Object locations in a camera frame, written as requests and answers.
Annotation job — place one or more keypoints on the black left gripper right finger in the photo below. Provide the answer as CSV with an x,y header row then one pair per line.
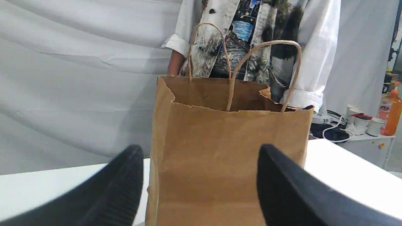
x,y
290,196

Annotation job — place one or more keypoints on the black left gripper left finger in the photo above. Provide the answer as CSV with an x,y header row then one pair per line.
x,y
111,197

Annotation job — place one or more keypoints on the brown paper bag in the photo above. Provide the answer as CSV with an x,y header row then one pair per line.
x,y
207,134

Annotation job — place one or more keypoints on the person's right forearm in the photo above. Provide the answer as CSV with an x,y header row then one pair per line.
x,y
175,64

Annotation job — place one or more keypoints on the black cloth on cabinet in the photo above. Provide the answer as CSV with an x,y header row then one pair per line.
x,y
325,131

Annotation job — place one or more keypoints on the white side cabinet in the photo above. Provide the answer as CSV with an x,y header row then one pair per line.
x,y
375,150

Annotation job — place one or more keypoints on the white cup with red content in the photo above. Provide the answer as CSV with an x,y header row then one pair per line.
x,y
361,120

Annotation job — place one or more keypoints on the white paper cup behind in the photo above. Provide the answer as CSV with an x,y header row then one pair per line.
x,y
352,109

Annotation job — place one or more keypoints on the white paper cup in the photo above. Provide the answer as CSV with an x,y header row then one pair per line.
x,y
374,127
352,109

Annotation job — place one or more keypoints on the grey backdrop cloth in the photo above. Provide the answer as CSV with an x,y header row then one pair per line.
x,y
78,77

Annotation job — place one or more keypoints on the orange detergent bottle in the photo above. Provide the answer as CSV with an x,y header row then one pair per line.
x,y
390,111

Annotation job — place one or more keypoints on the person in camouflage jacket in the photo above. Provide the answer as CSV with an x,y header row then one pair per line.
x,y
293,44

